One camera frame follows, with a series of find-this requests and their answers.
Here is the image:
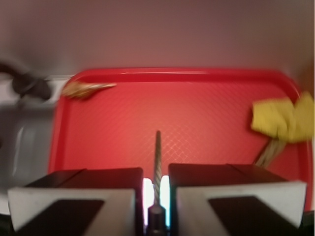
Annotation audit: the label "grey sink basin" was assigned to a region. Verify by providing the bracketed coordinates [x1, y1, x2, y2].
[0, 104, 55, 193]

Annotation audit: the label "small driftwood piece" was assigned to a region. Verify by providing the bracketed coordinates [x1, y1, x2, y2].
[254, 138, 287, 168]

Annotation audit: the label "black faucet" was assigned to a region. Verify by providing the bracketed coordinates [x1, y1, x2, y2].
[0, 62, 52, 101]

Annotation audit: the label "red plastic tray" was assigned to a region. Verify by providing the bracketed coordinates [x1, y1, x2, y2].
[48, 68, 301, 178]

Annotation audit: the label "yellow microfiber cloth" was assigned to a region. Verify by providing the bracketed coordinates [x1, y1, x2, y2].
[251, 92, 315, 143]

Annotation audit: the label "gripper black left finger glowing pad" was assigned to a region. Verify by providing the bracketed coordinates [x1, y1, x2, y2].
[8, 168, 144, 236]

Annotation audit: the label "brown spiral seashell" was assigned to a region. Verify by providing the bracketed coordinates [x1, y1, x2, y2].
[61, 81, 117, 99]

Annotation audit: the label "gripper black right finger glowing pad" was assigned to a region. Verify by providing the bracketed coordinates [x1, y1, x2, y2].
[168, 163, 307, 236]

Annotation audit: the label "silver keys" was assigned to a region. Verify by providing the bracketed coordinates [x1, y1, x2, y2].
[146, 130, 167, 236]

